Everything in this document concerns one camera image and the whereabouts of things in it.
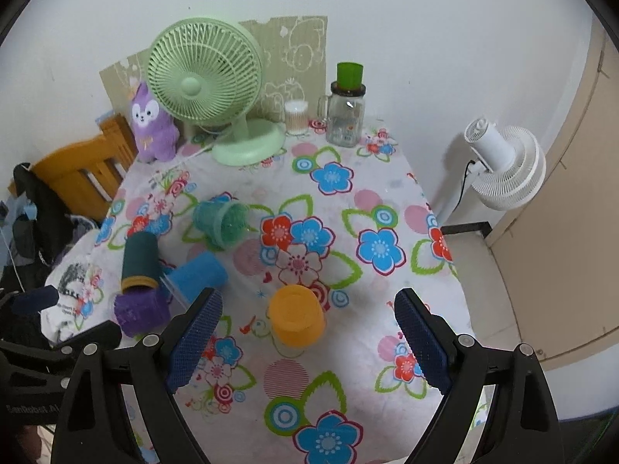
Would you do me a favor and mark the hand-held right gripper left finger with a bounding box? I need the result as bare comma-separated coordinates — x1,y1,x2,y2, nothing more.
51,287,224,464

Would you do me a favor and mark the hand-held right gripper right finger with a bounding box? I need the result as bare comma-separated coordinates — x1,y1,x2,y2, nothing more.
393,288,566,464

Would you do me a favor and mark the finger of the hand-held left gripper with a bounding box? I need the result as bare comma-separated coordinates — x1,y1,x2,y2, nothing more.
0,284,61,320

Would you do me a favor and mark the purple cup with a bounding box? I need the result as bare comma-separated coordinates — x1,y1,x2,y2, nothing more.
113,287,171,338

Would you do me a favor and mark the blue cup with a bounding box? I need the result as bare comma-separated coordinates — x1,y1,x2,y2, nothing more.
170,252,229,303

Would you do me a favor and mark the dark green cup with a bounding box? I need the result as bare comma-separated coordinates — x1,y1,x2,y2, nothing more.
121,231,159,293

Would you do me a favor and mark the orange cup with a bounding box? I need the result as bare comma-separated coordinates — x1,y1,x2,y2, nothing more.
268,285,325,347

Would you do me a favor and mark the teal cup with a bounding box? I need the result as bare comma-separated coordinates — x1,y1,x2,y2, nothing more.
192,200,251,251

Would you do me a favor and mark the bright green cup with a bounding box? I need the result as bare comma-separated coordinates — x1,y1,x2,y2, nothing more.
337,62,365,89

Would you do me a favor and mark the white printed plastic bag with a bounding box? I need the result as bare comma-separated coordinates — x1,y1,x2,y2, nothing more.
41,261,104,344

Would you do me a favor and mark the black clothing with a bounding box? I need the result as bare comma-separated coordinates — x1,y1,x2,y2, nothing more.
0,162,80,295

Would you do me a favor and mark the floral tablecloth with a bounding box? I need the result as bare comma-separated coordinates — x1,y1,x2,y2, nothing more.
41,116,489,464

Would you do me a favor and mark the wooden chair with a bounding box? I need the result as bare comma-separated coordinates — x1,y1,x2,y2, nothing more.
31,113,139,218

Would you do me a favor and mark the beige door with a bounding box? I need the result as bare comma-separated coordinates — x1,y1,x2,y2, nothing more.
488,14,619,363

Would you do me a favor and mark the white standing fan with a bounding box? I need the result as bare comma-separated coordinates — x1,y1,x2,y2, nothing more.
430,117,547,225

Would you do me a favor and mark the purple plush toy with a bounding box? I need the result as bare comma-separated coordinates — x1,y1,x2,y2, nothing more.
130,82,181,164

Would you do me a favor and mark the glass mug jar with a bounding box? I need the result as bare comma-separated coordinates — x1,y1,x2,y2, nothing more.
318,82,367,147

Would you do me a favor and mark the clear cotton swab container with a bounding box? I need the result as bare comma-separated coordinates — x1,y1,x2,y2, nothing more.
284,100,310,137

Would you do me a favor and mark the green table fan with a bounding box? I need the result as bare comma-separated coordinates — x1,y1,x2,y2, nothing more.
146,18,287,166

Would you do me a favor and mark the cardboard panel with drawings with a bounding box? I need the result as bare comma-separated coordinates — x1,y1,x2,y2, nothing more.
99,14,328,129

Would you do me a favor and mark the black metal bracket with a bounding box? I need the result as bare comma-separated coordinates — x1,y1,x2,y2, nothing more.
440,221,492,239

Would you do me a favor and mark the black fan cable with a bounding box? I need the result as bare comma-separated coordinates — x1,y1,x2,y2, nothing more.
457,159,477,214

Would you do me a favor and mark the white fan cord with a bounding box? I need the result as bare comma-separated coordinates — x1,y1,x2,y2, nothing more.
171,142,216,165

